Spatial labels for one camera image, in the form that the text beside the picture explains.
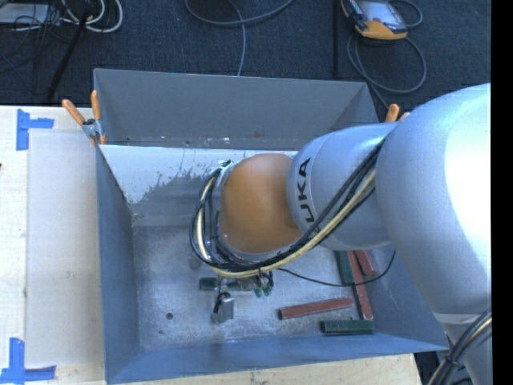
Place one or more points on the pale grey metal gripper finger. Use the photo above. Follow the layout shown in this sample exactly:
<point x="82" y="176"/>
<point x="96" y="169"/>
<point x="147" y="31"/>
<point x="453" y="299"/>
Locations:
<point x="224" y="309"/>

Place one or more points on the dark green flat block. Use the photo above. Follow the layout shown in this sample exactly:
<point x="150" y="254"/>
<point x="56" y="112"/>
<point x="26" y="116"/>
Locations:
<point x="207" y="284"/>
<point x="344" y="269"/>
<point x="348" y="326"/>

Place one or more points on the grey metal bin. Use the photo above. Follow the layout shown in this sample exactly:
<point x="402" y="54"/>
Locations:
<point x="160" y="295"/>

